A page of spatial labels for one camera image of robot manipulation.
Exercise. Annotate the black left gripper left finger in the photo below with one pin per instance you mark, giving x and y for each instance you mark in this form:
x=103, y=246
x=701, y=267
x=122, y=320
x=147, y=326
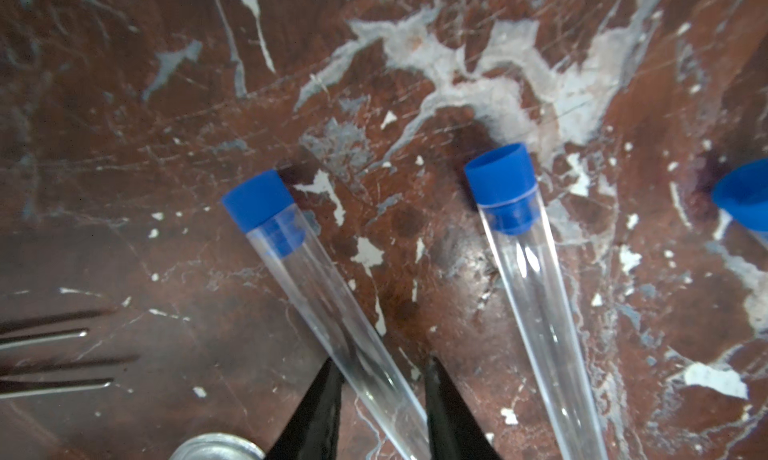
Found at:
x=313, y=430

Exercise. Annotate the metal tweezers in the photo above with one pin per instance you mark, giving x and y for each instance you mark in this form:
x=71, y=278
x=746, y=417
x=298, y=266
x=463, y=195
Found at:
x=39, y=357

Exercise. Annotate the blue capped test tube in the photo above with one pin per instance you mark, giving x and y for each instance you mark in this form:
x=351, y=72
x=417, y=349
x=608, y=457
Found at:
x=506, y=193
x=742, y=193
x=265, y=211

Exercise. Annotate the small glass jar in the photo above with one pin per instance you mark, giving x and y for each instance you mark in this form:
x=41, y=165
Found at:
x=217, y=446

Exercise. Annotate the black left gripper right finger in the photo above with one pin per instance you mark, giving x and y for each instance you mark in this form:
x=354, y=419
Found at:
x=453, y=431

